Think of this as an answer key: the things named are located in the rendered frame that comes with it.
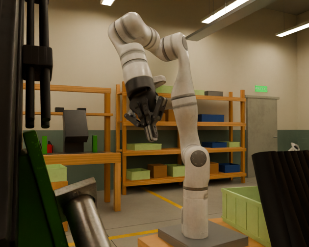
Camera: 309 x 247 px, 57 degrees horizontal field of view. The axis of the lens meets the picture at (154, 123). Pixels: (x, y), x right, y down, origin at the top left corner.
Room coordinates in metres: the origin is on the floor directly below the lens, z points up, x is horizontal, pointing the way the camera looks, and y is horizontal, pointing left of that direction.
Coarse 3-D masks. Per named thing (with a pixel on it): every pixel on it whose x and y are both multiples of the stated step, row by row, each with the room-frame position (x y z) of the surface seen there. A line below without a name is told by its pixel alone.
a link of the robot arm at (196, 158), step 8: (184, 152) 1.05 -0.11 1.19; (192, 152) 1.02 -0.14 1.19; (200, 152) 1.02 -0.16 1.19; (184, 160) 1.04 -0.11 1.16; (192, 160) 1.02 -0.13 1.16; (200, 160) 1.02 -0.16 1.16; (208, 160) 1.03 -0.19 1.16; (192, 168) 1.02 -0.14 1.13; (200, 168) 1.02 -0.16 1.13; (208, 168) 1.03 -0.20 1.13; (192, 176) 1.02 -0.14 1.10; (200, 176) 1.02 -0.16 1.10; (208, 176) 1.03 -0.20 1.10; (184, 184) 1.04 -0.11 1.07; (192, 184) 1.02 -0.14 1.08; (200, 184) 1.02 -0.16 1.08
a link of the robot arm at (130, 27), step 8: (128, 16) 0.75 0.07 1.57; (136, 16) 0.76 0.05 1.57; (120, 24) 0.76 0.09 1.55; (128, 24) 0.75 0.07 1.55; (136, 24) 0.75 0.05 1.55; (144, 24) 0.80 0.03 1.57; (120, 32) 0.77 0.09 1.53; (128, 32) 0.76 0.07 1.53; (136, 32) 0.76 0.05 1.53; (144, 32) 0.78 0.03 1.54; (128, 40) 0.78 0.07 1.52; (136, 40) 0.85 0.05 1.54; (144, 40) 0.83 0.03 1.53
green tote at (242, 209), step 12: (228, 192) 1.45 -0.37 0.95; (240, 192) 1.54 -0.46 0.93; (252, 192) 1.56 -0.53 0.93; (228, 204) 1.46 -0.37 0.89; (240, 204) 1.35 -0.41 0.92; (252, 204) 1.26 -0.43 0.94; (228, 216) 1.46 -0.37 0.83; (240, 216) 1.35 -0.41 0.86; (252, 216) 1.26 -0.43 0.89; (240, 228) 1.35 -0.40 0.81; (252, 228) 1.27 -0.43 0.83; (264, 228) 1.19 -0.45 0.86; (264, 240) 1.18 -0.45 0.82
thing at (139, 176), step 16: (208, 96) 6.32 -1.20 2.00; (240, 96) 6.76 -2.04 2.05; (240, 112) 6.76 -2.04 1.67; (128, 144) 5.91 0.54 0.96; (144, 144) 5.73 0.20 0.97; (160, 144) 5.90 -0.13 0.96; (208, 144) 6.51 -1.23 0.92; (224, 144) 6.53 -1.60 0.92; (128, 176) 5.76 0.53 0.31; (144, 176) 5.74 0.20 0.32; (160, 176) 5.91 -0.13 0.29; (176, 176) 6.04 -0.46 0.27; (224, 176) 6.43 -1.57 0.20; (240, 176) 6.62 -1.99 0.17
